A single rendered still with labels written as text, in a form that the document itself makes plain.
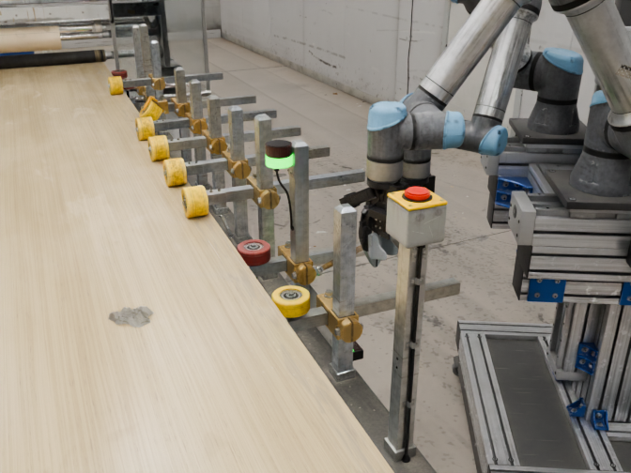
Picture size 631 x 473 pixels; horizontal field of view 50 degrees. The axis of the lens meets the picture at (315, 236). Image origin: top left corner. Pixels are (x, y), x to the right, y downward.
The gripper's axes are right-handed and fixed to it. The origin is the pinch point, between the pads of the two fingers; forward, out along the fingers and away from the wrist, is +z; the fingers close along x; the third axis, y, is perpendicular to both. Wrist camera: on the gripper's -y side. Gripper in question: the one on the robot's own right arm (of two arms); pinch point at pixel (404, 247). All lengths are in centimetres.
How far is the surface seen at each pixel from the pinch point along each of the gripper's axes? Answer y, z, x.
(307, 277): -31.3, -2.2, -8.4
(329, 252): -22.5, -3.7, -1.4
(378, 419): -31, 12, -45
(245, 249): -43.9, -8.9, -0.7
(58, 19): -65, -33, 251
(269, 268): -38.5, -2.7, -1.4
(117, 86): -49, -12, 171
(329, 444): -52, -8, -68
